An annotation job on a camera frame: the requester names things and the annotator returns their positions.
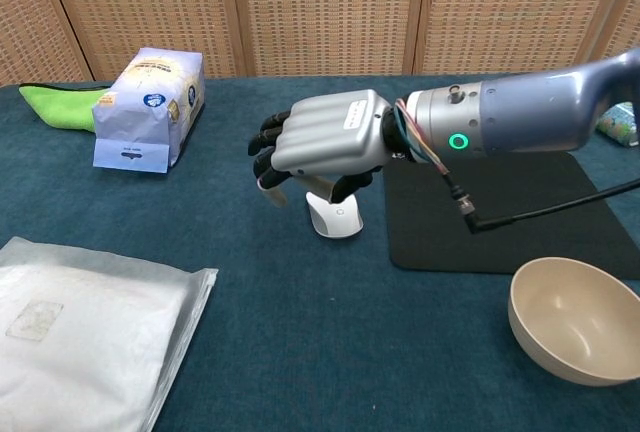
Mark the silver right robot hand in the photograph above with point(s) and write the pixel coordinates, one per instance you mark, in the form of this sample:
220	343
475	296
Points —
330	134

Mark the black square mouse pad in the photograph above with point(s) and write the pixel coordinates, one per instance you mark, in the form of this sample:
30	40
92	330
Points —
500	222

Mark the woven wooden folding screen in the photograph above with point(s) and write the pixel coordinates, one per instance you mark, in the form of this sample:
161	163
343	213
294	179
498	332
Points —
320	12

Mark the teal table cloth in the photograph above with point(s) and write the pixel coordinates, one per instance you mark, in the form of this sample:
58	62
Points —
280	292

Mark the lavender paper food bag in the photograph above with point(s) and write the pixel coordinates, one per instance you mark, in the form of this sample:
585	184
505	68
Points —
145	112

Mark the green cloth pouch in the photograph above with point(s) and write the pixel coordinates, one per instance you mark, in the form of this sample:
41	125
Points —
60	107

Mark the light blue drink can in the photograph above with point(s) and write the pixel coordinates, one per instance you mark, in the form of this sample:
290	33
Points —
617	124

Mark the beige round bowl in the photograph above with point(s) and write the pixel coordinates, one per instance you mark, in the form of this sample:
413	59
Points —
570	322

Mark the white frosted plastic package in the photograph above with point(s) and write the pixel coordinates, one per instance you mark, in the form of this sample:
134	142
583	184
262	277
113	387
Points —
75	342

